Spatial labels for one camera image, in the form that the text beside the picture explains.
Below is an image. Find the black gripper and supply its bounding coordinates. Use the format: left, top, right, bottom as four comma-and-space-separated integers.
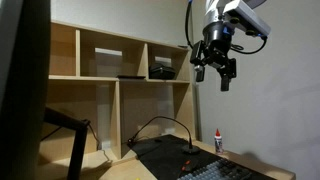
189, 21, 238, 93

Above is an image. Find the wooden shelf unit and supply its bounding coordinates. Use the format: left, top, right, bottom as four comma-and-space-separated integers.
36, 19, 201, 169

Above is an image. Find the black zip case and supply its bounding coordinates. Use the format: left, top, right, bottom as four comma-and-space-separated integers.
148, 62, 177, 81

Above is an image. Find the white glue bottle red cap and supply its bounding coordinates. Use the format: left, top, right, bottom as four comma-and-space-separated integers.
214, 128, 225, 155

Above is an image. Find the black gooseneck microphone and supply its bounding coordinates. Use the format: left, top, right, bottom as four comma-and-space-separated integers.
127, 115, 202, 155

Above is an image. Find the flat black tray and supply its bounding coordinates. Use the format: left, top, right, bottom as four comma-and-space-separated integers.
116, 74, 147, 80

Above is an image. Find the black desk mat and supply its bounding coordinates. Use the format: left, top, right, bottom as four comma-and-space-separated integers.
127, 134, 278, 180

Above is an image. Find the grey mechanical keyboard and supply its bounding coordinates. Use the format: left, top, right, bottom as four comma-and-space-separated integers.
176, 157, 255, 180

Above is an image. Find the dark computer monitor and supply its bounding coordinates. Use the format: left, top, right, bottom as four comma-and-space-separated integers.
0, 0, 53, 180

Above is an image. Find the black camera cable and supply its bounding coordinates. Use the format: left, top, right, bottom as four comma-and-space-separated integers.
185, 0, 269, 56

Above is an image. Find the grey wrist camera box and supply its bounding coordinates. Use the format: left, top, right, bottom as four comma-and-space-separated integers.
223, 0, 272, 38

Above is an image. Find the thin black cable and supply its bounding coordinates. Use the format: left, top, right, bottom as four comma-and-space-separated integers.
87, 123, 114, 165

